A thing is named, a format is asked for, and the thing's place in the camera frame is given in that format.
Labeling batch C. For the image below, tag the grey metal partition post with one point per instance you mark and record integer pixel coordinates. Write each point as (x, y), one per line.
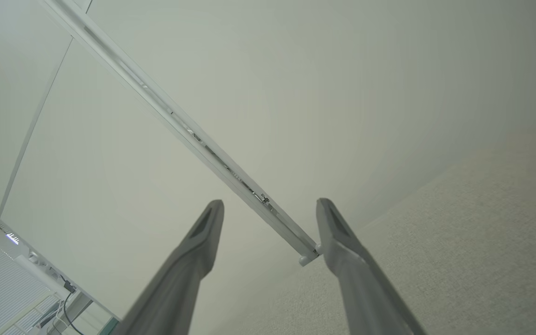
(175, 122)

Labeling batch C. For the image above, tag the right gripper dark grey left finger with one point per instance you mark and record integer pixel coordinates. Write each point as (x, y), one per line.
(179, 284)

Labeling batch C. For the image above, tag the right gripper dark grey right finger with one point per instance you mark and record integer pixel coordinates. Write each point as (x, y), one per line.
(361, 288)

